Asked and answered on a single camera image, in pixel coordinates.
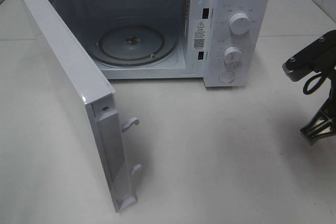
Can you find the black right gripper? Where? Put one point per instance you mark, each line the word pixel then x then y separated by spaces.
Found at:
pixel 323 123

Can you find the round door release button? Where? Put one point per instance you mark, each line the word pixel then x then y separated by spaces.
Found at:
pixel 226 76

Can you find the white microwave knob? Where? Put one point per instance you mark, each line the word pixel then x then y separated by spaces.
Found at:
pixel 239 23
pixel 232 55

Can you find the white microwave door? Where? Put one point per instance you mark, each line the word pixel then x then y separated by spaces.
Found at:
pixel 87 98

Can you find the white microwave oven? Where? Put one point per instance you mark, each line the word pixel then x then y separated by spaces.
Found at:
pixel 201 25

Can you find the glass microwave turntable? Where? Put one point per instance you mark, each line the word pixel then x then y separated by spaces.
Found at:
pixel 134 45

